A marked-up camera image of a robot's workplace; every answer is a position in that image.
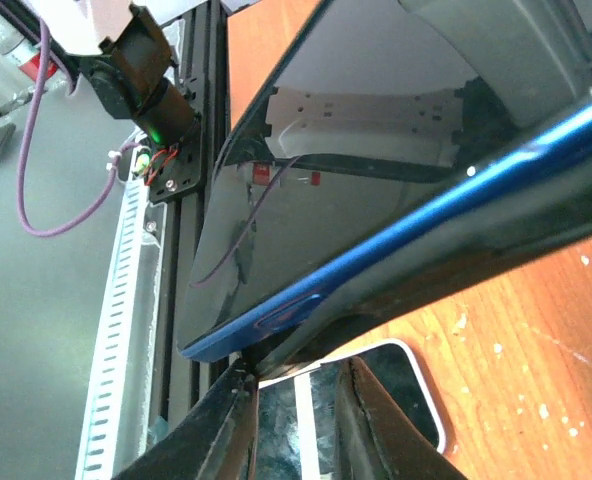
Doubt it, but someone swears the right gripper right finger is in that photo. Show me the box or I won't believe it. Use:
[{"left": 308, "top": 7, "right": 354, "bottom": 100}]
[{"left": 334, "top": 356, "right": 464, "bottom": 479}]

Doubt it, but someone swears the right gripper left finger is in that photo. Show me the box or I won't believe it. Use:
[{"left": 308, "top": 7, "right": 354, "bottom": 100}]
[{"left": 114, "top": 358, "right": 259, "bottom": 480}]

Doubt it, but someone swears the blue smartphone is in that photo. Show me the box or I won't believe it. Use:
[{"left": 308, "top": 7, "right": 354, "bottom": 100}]
[{"left": 176, "top": 1, "right": 592, "bottom": 362}]

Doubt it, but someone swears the black phone case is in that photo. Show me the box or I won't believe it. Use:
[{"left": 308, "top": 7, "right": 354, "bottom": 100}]
[{"left": 242, "top": 187, "right": 592, "bottom": 378}]

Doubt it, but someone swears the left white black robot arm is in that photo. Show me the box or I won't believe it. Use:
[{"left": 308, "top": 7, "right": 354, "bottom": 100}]
[{"left": 26, "top": 1, "right": 197, "bottom": 147}]

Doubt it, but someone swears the phone in lilac case tilted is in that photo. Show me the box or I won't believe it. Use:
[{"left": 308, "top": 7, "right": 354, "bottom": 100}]
[{"left": 253, "top": 340, "right": 461, "bottom": 479}]

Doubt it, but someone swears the metal sheet front panel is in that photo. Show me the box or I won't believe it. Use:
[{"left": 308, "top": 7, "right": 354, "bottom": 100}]
[{"left": 0, "top": 82, "right": 133, "bottom": 479}]

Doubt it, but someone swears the light blue slotted cable duct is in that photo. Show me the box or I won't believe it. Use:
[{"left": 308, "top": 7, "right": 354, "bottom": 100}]
[{"left": 75, "top": 180, "right": 166, "bottom": 479}]

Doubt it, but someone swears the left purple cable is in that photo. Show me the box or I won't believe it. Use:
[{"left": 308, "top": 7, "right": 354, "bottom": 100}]
[{"left": 15, "top": 14, "right": 142, "bottom": 238}]

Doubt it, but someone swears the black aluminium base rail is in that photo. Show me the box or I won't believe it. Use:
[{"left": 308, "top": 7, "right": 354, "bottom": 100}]
[{"left": 147, "top": 1, "right": 230, "bottom": 447}]

